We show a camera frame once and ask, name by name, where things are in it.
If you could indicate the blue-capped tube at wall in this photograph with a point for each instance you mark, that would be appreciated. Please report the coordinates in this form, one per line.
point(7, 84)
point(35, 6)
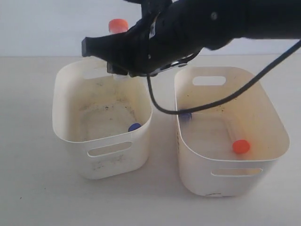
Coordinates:
point(187, 117)

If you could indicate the cream plastic bin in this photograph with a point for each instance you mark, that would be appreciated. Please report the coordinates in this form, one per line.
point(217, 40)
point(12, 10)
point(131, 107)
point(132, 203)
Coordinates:
point(91, 114)
point(207, 164)

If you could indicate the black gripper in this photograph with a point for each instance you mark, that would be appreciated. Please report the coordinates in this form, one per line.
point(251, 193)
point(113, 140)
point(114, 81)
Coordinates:
point(154, 44)

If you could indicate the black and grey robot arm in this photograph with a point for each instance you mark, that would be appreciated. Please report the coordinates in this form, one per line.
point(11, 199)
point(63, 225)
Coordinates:
point(212, 24)

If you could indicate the blue-capped tube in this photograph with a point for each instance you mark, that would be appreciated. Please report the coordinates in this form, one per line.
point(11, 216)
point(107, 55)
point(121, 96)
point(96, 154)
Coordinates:
point(187, 117)
point(134, 126)

